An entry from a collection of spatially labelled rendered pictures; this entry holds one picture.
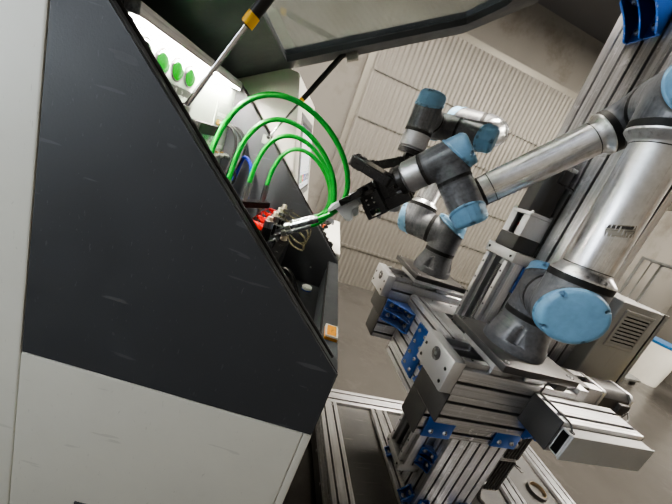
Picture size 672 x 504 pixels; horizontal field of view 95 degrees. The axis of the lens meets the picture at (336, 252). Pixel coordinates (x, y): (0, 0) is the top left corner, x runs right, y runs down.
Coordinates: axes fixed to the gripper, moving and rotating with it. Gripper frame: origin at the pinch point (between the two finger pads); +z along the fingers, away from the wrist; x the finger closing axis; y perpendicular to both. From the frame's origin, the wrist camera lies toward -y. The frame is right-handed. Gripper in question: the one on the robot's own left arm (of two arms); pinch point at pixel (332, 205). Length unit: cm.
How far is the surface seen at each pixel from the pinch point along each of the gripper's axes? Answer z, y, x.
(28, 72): 12, -38, -43
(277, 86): 14, -45, 32
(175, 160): 2.2, -18.4, -37.2
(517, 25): -107, -66, 345
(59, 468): 59, 22, -57
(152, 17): 1, -43, -27
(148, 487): 47, 35, -50
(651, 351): -130, 379, 390
